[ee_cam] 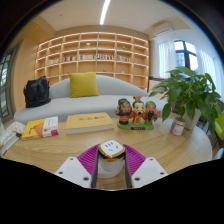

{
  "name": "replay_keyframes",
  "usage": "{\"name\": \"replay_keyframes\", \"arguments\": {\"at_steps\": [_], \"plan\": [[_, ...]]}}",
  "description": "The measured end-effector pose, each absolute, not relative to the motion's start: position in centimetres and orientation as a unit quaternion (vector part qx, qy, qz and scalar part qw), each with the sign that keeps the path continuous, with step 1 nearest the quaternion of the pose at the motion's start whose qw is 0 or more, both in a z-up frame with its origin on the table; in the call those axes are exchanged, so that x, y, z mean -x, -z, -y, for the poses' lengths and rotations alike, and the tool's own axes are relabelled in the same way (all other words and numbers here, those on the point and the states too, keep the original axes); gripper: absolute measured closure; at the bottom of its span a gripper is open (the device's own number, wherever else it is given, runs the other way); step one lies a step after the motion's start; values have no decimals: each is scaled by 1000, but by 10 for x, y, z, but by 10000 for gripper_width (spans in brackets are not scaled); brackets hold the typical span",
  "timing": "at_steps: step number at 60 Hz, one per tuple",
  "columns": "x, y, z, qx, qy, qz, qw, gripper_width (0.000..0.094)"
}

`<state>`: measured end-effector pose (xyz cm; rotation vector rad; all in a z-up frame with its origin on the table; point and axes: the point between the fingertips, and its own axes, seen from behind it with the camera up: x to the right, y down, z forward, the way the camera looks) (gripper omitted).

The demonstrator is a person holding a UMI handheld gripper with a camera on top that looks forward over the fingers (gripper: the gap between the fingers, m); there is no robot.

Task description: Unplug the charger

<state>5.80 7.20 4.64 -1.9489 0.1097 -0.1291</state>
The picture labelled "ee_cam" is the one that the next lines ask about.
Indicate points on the green chair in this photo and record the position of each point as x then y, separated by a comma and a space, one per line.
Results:
220, 126

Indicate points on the long ceiling light strip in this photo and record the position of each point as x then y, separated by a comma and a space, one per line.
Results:
105, 11

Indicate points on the three-character figurine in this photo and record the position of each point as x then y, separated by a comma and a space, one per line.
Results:
136, 115

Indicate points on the dark-framed window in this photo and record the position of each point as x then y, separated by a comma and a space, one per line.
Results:
185, 55

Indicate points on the yellow cushion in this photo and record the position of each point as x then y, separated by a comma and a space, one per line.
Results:
83, 85

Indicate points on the white sheer curtain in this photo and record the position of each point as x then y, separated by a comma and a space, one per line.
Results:
210, 68
165, 58

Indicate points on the small white pink pot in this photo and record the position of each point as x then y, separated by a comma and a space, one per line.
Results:
177, 126

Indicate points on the white air conditioner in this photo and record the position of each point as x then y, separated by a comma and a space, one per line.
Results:
163, 28

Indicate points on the wooden wall shelf unit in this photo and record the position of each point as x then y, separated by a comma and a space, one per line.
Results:
90, 50

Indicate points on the grey curved sofa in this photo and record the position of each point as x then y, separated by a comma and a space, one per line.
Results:
76, 105

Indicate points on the patterned tissue pack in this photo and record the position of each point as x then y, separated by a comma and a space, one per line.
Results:
16, 127

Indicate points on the white charger with orange band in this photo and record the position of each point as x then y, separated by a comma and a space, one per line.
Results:
111, 148

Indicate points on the large yellow book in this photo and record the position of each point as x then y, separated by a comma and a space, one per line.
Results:
88, 121

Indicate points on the glass door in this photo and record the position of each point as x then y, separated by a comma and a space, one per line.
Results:
6, 86

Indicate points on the black bag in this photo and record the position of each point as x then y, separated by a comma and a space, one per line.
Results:
36, 92

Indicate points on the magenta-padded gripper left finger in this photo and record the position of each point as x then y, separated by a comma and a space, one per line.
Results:
75, 171

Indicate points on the green plant in white pot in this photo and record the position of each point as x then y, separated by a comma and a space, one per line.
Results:
190, 90

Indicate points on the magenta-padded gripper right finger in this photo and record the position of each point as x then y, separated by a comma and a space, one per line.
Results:
146, 171

